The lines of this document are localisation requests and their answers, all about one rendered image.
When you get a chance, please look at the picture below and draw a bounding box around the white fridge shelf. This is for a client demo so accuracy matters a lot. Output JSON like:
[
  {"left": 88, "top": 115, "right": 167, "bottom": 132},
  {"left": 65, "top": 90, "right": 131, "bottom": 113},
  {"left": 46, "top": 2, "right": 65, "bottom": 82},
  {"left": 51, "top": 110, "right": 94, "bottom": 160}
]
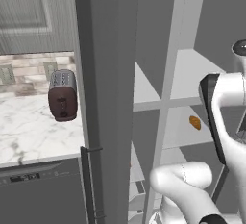
[
  {"left": 169, "top": 48, "right": 227, "bottom": 109},
  {"left": 162, "top": 105, "right": 215, "bottom": 151}
]

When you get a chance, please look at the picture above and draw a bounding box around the white freezer shelf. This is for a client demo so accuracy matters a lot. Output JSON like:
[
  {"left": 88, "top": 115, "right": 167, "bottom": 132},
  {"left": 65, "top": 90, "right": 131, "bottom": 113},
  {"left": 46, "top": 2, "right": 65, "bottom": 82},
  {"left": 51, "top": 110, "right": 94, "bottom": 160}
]
[{"left": 133, "top": 61, "right": 163, "bottom": 112}]

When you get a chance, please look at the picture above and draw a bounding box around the dark freezer door handle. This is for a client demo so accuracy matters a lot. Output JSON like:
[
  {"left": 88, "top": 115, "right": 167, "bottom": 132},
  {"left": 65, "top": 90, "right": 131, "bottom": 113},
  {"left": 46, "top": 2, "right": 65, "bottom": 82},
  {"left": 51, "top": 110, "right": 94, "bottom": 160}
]
[{"left": 80, "top": 145, "right": 107, "bottom": 224}]

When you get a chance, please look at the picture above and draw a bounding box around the grey dishwasher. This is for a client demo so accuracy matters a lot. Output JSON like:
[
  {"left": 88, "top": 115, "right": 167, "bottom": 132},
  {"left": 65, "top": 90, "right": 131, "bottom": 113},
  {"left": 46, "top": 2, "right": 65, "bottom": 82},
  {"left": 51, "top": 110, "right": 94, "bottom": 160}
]
[{"left": 0, "top": 157, "right": 89, "bottom": 224}]

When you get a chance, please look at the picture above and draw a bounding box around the brown and silver toaster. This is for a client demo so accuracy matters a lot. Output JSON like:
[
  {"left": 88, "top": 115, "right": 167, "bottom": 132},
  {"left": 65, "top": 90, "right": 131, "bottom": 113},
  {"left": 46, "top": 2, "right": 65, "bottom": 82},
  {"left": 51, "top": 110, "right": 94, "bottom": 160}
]
[{"left": 47, "top": 68, "right": 79, "bottom": 122}]

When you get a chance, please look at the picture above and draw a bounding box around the grey cupboard door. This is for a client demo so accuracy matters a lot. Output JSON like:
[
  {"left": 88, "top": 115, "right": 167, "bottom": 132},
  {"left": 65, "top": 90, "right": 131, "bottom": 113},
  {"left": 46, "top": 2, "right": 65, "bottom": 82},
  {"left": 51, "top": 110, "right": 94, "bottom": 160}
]
[{"left": 0, "top": 0, "right": 78, "bottom": 56}]

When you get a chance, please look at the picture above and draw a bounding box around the grey wall outlet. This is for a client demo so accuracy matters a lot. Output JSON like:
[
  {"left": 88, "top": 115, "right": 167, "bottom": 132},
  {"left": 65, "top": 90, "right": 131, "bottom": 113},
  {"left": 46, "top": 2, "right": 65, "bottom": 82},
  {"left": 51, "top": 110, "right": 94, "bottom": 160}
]
[
  {"left": 0, "top": 64, "right": 16, "bottom": 86},
  {"left": 42, "top": 61, "right": 59, "bottom": 82}
]

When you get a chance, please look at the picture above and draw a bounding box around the orange food item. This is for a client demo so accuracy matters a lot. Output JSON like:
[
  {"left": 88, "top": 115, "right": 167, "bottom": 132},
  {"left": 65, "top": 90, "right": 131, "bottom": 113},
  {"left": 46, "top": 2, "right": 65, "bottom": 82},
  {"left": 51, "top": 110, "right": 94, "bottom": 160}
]
[{"left": 188, "top": 114, "right": 202, "bottom": 132}]

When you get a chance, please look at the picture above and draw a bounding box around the grey fridge freezer cabinet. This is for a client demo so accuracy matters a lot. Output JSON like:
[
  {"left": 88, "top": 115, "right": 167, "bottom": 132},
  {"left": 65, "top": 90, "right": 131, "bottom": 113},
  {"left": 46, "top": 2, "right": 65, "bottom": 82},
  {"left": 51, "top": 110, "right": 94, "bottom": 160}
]
[{"left": 128, "top": 0, "right": 246, "bottom": 224}]

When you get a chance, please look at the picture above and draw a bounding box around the grey freezer door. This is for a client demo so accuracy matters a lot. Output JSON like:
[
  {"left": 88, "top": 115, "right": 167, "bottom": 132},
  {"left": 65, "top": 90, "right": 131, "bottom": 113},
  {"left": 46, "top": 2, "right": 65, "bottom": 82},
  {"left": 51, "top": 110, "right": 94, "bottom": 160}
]
[{"left": 73, "top": 0, "right": 139, "bottom": 224}]

